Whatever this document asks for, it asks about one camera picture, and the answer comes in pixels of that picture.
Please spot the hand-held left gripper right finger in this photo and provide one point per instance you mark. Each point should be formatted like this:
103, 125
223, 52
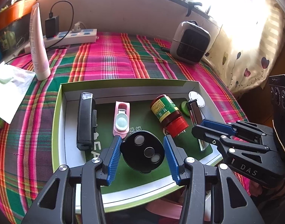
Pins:
171, 158

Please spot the green white round cap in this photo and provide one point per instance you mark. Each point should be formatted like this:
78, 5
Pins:
197, 98

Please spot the orange box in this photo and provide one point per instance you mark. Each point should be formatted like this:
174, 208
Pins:
14, 14

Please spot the white power strip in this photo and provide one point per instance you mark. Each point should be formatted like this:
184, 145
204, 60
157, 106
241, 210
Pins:
81, 37

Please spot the white plug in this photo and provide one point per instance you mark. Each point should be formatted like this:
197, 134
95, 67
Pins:
77, 28

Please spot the black charger adapter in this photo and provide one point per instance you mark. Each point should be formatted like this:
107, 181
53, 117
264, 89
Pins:
51, 26

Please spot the black round device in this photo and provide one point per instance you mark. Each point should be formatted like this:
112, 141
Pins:
142, 154

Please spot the green cardboard box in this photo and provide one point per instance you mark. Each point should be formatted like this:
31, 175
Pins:
102, 116

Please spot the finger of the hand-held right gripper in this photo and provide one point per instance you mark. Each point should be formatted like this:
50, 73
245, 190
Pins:
217, 124
207, 134

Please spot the brown bottle red cap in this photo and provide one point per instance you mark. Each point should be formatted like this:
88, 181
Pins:
167, 114

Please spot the white cosmetic tube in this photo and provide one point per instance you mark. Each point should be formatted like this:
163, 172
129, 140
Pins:
39, 51

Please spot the white tissue sheet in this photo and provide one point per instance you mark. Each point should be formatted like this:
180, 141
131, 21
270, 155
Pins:
14, 91

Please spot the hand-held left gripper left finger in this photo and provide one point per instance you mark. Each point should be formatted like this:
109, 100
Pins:
114, 158

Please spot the black rectangular device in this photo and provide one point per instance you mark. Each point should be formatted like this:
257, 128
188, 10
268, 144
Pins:
85, 121

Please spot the grey fan heater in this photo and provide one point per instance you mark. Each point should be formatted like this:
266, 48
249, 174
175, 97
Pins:
191, 44

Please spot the silver lighter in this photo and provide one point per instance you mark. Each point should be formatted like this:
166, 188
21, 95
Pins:
195, 112

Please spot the cream heart print curtain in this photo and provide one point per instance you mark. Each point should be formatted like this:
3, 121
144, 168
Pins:
249, 51

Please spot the dark glossy box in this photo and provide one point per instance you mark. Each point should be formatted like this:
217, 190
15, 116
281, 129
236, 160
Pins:
14, 35

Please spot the pink case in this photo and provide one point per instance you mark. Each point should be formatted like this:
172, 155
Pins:
121, 121

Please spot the pink green plaid blanket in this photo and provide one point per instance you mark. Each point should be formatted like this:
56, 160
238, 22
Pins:
109, 58

